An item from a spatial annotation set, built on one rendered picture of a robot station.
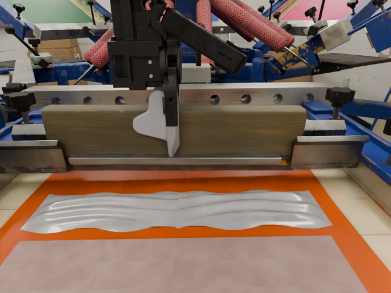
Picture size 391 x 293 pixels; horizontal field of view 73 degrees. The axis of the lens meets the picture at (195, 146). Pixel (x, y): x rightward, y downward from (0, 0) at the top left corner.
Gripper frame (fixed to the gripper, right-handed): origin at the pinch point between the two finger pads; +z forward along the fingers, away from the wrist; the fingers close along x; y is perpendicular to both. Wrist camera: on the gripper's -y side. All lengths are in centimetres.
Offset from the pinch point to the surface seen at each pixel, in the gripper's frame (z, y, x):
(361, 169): 3.0, -25.8, 3.6
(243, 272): 5.7, -7.0, 17.8
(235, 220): 5.3, -7.2, 11.0
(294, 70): 9, -59, -115
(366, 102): 8, -59, -48
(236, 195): 5.1, -8.1, 6.3
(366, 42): 6, -201, -284
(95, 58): -5, 30, -57
